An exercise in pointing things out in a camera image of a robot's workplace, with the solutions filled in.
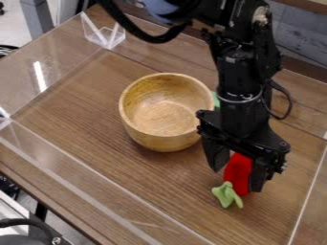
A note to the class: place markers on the wooden bowl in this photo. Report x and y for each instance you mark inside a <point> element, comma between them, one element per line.
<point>157,106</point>

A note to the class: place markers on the clear acrylic tray enclosure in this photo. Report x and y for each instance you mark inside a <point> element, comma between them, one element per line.
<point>122,193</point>

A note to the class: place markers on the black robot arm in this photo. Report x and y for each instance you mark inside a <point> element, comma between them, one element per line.
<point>237,33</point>

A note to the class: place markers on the black table leg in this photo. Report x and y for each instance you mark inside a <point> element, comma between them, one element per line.
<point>40,211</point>

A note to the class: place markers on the black metal bracket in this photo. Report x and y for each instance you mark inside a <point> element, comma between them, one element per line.
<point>45,232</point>

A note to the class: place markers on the clear acrylic corner bracket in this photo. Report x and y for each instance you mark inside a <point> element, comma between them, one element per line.
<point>105,37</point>

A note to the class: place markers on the green rectangular block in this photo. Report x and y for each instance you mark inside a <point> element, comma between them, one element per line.
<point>216,100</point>

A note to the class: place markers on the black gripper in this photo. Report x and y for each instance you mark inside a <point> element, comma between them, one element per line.
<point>239,128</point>

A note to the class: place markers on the red plush strawberry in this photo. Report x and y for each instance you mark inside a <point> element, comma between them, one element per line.
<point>235,186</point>

